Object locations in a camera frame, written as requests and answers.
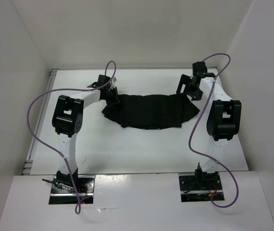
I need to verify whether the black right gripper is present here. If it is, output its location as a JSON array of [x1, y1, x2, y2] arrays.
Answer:
[[176, 74, 203, 101]]

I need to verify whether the black pleated skirt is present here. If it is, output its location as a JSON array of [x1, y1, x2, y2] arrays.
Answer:
[[102, 93, 199, 130]]

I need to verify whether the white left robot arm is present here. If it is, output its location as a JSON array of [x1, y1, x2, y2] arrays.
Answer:
[[52, 87, 119, 193]]

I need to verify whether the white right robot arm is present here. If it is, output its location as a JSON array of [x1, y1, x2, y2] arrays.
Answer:
[[188, 77, 242, 189]]

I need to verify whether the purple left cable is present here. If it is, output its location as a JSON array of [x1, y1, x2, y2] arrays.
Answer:
[[27, 61, 117, 214]]

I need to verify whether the purple cable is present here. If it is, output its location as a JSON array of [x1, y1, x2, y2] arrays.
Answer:
[[189, 53, 239, 208], [27, 61, 117, 214]]

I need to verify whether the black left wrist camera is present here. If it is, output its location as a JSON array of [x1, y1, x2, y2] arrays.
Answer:
[[88, 75, 113, 90]]

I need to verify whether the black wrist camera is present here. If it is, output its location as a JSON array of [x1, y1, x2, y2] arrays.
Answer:
[[88, 75, 113, 90], [192, 61, 215, 78]]

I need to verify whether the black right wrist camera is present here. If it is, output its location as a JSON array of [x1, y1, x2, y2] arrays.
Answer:
[[192, 61, 215, 78]]

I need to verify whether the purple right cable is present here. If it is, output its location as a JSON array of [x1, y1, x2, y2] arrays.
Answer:
[[189, 53, 239, 208]]

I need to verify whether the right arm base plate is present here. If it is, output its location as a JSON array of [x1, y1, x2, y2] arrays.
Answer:
[[178, 172, 224, 203]]

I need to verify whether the aluminium table frame rail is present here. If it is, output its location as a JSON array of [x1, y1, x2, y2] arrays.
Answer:
[[21, 69, 58, 176]]

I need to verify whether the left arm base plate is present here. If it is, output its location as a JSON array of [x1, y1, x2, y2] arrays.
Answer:
[[47, 175, 95, 205]]

